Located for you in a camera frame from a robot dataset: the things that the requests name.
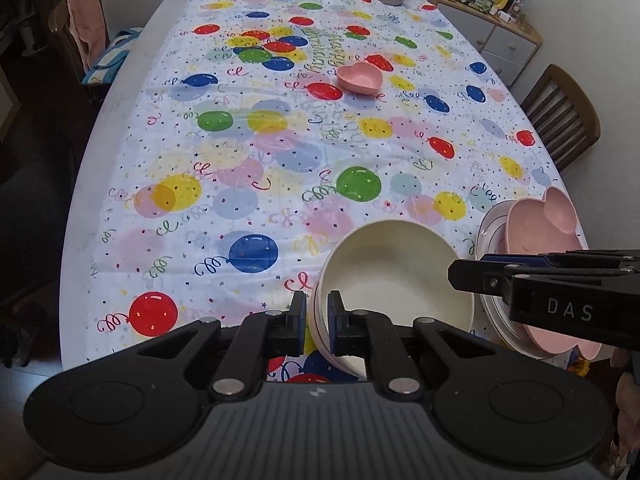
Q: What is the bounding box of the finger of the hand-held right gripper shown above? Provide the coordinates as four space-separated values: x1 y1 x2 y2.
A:
480 250 640 273
447 259 516 307

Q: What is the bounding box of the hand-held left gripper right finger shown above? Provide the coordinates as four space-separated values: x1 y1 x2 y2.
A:
327 290 502 402

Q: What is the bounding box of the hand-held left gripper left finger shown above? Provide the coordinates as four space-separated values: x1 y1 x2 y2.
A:
134 290 308 402

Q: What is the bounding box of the white plate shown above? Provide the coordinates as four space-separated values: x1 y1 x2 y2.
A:
474 200 576 361

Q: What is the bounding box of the pink eared plate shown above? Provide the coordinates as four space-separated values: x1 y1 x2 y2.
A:
506 186 603 361

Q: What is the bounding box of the cream bowl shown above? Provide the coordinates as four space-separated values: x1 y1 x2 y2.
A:
311 220 476 378

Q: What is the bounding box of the person's right hand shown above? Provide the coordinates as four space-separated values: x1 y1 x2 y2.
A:
610 349 640 480

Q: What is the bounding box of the wooden slatted chair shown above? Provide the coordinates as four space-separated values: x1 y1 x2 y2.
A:
520 64 602 173

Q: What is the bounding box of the balloon print tablecloth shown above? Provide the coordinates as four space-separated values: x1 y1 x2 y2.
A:
85 0 588 386

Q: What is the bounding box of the white drawer cabinet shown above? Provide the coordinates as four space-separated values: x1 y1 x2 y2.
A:
440 0 543 88

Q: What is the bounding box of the pink heart bowl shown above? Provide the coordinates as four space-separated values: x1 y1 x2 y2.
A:
335 62 383 95

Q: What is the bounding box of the blue striped cushion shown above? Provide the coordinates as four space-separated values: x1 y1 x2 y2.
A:
81 27 144 86

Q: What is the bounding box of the dark wooden chair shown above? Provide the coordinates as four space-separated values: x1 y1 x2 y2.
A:
47 0 146 108

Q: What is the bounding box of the pink towel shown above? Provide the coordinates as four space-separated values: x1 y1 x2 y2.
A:
65 0 111 72

